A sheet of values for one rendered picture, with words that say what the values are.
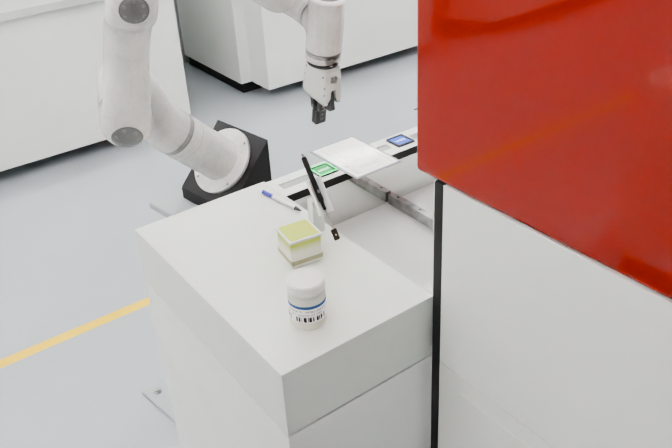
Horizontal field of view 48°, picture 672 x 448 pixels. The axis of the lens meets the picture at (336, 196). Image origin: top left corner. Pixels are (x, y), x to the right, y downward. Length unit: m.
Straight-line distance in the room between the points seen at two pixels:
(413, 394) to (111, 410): 1.42
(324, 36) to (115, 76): 0.47
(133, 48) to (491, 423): 1.05
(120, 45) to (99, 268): 1.96
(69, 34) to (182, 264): 2.81
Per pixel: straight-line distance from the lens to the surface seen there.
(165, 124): 1.92
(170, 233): 1.76
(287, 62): 4.99
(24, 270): 3.65
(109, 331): 3.13
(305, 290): 1.36
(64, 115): 4.43
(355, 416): 1.52
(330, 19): 1.73
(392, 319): 1.44
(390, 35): 5.47
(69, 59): 4.36
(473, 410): 1.55
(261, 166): 2.05
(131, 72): 1.74
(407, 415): 1.64
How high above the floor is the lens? 1.86
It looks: 29 degrees down
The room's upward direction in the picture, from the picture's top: 3 degrees counter-clockwise
